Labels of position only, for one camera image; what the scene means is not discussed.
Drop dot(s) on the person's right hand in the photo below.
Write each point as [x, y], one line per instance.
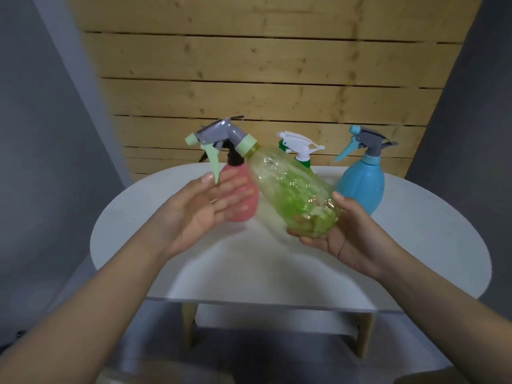
[356, 239]

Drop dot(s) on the person's left hand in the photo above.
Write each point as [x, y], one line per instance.
[196, 215]

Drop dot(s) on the pink plastic bottle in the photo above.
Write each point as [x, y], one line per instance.
[246, 209]

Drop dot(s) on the blue plastic bottle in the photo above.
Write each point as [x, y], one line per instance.
[362, 183]

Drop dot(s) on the black spray head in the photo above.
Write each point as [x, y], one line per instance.
[234, 155]

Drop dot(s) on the pale yellow-green clear bottle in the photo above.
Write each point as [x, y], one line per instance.
[292, 187]

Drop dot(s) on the grey pale green spray head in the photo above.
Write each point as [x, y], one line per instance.
[224, 135]

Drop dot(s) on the green ribbed plastic bottle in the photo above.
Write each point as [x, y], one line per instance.
[310, 163]

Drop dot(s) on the grey blue spray head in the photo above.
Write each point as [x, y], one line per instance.
[370, 141]

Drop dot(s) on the white green spray head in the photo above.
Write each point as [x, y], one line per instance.
[300, 145]

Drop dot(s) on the person's left forearm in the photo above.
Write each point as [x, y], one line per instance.
[80, 323]

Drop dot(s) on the person's right forearm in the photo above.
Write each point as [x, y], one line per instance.
[460, 323]

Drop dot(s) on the wooden table leg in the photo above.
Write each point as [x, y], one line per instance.
[189, 325]
[365, 335]

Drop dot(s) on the wooden slat panel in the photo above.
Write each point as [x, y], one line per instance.
[280, 75]

